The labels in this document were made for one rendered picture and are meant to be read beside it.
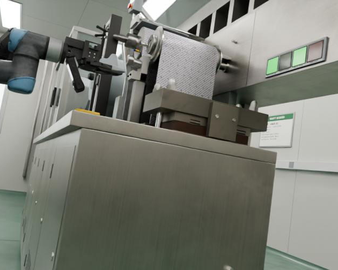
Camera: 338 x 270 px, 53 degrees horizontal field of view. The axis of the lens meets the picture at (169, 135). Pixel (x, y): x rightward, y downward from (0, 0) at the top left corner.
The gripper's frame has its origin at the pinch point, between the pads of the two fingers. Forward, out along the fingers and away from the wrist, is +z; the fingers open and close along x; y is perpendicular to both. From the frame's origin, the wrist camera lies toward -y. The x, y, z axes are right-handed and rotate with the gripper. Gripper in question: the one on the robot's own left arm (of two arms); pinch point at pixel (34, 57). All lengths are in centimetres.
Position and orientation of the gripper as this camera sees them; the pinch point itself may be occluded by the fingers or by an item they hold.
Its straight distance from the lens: 181.7
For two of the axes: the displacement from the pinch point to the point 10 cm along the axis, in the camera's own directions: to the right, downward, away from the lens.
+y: -2.6, 9.6, -0.3
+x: 8.0, 2.0, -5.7
